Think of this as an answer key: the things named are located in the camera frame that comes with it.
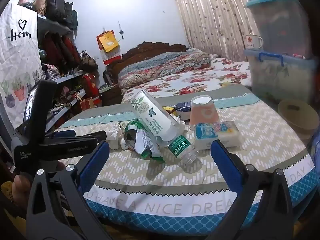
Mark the crushed green can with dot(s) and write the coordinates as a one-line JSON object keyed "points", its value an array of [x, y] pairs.
{"points": [[140, 140]]}

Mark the white tissue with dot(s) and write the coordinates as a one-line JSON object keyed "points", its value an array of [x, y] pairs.
{"points": [[178, 120], [115, 136]]}

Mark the clear storage box blue latches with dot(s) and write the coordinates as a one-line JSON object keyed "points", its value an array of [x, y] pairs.
{"points": [[280, 77]]}

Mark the small yellow box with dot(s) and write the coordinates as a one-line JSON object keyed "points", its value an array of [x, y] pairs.
{"points": [[169, 110]]}

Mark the grey storage shelf rack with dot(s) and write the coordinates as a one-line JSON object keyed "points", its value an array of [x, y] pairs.
{"points": [[67, 78]]}

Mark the red gift bag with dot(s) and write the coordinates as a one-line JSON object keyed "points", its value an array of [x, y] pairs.
{"points": [[89, 83]]}

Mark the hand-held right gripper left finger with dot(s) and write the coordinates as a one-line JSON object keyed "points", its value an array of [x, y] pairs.
{"points": [[93, 165]]}

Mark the floral bed sheet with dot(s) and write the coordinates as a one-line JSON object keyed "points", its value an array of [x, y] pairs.
{"points": [[200, 80]]}

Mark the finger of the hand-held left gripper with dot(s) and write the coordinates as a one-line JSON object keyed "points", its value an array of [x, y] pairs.
{"points": [[61, 133], [92, 136]]}

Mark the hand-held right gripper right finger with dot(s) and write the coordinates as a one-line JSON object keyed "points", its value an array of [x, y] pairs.
{"points": [[225, 165]]}

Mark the orange paper bag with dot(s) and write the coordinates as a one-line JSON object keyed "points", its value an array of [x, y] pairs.
{"points": [[87, 104]]}

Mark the blue white tissue packet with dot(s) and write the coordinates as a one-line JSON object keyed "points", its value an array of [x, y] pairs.
{"points": [[216, 133]]}

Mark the dark blue carton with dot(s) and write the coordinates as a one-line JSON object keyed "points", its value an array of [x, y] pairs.
{"points": [[183, 110]]}

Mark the clear bottle with green label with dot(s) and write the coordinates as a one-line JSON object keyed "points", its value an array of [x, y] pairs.
{"points": [[180, 146]]}

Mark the person's left hand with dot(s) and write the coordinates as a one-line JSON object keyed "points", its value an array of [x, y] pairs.
{"points": [[21, 186]]}

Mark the red wall calendar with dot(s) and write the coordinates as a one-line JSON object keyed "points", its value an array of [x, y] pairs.
{"points": [[110, 58]]}

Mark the clear storage box teal lid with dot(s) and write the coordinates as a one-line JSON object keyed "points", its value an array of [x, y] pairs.
{"points": [[282, 25]]}

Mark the black bag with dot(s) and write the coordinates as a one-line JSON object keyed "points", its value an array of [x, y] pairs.
{"points": [[55, 5]]}

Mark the leaf print curtain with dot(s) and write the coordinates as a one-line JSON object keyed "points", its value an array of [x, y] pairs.
{"points": [[212, 17]]}

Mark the white mug with red star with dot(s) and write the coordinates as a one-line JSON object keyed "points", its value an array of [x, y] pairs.
{"points": [[251, 42]]}

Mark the dark wooden nightstand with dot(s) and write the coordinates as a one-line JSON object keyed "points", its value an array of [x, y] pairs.
{"points": [[111, 95]]}

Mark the white bottle with leaf print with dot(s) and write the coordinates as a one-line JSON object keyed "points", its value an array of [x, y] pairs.
{"points": [[150, 115]]}

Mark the brown handbag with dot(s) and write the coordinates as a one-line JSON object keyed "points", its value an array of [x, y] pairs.
{"points": [[88, 62]]}

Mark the yellow paper bag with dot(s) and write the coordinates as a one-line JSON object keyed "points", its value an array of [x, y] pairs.
{"points": [[108, 41]]}

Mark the blue cloth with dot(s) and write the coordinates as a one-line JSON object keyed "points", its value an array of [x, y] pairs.
{"points": [[313, 142]]}

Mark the carved wooden headboard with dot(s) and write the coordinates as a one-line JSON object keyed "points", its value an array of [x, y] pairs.
{"points": [[147, 48]]}

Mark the white printed wardrobe cover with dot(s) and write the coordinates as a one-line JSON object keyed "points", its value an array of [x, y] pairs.
{"points": [[17, 62]]}

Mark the folded floral quilt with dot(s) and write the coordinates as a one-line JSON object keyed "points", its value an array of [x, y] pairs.
{"points": [[162, 67]]}

